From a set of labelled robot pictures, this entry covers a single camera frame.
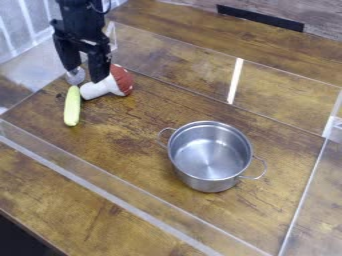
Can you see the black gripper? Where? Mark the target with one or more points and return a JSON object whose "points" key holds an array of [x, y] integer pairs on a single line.
{"points": [[80, 35]]}

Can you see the red white toy mushroom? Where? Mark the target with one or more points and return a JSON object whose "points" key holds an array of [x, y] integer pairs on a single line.
{"points": [[117, 83]]}

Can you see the green handled metal spoon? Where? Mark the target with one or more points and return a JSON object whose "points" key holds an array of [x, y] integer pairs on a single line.
{"points": [[72, 103]]}

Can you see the silver metal pot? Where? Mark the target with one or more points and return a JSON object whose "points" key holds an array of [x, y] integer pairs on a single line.
{"points": [[211, 155]]}

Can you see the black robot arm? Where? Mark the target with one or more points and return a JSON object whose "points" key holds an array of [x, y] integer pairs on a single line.
{"points": [[81, 9]]}

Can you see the black bar on table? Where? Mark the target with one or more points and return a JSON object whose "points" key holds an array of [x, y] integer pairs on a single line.
{"points": [[260, 18]]}

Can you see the clear acrylic enclosure wall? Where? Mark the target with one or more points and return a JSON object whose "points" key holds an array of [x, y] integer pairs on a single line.
{"points": [[191, 229]]}

